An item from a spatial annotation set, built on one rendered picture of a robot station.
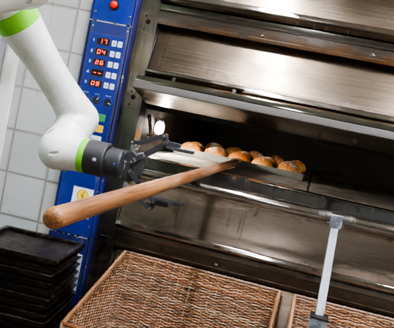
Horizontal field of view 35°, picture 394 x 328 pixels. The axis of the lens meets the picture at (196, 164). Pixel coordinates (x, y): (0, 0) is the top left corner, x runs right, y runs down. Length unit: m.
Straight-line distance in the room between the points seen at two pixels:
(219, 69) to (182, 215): 0.51
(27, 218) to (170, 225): 0.53
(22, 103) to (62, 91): 0.63
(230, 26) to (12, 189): 0.96
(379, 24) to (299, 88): 0.32
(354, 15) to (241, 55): 0.38
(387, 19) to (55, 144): 1.10
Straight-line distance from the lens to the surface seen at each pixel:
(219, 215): 2.11
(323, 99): 2.04
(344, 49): 2.08
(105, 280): 2.02
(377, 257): 2.10
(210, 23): 2.12
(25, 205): 2.31
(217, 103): 1.94
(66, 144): 1.63
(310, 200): 2.06
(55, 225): 0.83
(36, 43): 1.63
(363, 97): 2.06
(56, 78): 1.67
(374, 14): 2.09
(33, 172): 2.29
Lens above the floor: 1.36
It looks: 5 degrees down
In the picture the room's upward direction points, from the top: 12 degrees clockwise
